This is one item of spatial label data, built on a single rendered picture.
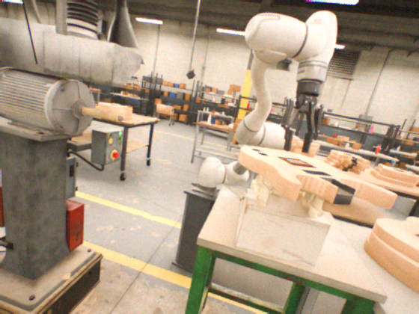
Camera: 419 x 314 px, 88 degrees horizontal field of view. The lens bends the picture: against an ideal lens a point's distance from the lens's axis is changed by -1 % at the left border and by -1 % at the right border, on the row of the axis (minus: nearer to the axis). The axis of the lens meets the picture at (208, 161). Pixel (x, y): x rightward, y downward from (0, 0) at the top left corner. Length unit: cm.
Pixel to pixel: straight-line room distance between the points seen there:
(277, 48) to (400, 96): 1270
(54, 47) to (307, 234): 110
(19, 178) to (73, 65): 66
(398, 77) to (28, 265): 1336
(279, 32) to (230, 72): 1140
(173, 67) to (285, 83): 591
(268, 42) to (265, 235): 61
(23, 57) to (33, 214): 74
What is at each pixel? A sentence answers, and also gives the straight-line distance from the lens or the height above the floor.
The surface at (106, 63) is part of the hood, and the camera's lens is 91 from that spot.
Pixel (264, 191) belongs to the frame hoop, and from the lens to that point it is 74.
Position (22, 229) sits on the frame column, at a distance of 154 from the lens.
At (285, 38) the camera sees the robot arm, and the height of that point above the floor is 161.
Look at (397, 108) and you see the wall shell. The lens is 1336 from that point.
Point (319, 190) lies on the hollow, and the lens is 66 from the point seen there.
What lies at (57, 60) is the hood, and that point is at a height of 144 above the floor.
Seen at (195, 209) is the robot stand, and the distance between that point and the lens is 174.
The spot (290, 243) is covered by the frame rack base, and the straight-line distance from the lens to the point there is 82.
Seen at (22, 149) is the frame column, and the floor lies 102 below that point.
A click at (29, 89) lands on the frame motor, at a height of 130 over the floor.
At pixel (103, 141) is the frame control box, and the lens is 138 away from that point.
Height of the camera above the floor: 140
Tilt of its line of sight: 16 degrees down
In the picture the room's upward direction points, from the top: 11 degrees clockwise
